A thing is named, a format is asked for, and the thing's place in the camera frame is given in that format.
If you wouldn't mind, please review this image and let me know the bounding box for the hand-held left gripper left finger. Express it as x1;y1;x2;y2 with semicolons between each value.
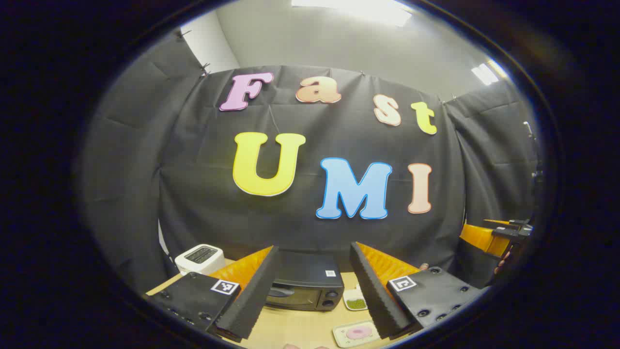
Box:
144;245;280;341

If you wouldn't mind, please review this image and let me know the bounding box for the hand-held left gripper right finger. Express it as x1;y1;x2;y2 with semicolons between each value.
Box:
349;241;484;341

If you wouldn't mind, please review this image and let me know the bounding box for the white square plate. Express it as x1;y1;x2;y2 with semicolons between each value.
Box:
332;320;381;349

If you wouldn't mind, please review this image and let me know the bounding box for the black electric oven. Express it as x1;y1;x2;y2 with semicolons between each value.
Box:
265;250;345;312

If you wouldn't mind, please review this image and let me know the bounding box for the white divided plate of beans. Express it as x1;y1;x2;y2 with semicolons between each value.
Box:
343;286;369;312

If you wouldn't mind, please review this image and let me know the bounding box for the white toaster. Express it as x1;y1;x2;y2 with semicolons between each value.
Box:
174;244;226;277

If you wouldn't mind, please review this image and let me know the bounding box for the ceiling light panel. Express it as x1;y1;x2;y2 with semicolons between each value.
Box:
471;59;507;86

